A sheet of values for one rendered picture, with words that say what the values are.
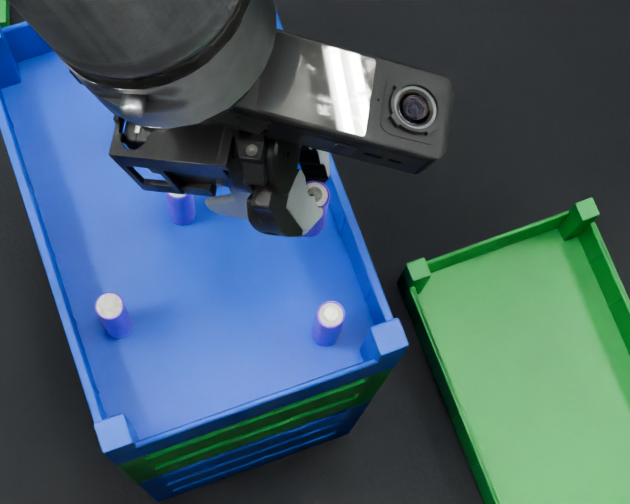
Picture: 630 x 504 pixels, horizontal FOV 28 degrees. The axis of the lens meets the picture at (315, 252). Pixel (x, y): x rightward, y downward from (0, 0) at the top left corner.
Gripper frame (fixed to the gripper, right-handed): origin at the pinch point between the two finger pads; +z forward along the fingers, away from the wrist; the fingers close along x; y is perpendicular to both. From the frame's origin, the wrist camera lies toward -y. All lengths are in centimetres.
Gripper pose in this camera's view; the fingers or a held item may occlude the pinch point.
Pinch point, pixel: (319, 195)
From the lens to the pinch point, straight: 73.3
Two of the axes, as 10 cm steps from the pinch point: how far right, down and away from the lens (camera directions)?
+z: 2.1, 2.9, 9.3
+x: -1.8, 9.5, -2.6
